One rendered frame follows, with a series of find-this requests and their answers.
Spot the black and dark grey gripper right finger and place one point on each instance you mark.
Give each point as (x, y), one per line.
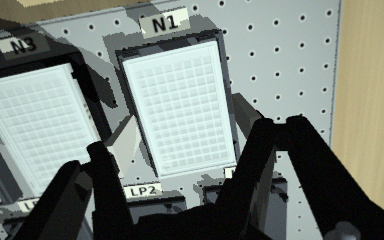
(340, 207)

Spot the black l-shaped corner locator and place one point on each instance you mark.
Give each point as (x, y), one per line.
(10, 191)

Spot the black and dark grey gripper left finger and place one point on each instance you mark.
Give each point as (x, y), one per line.
(59, 212)

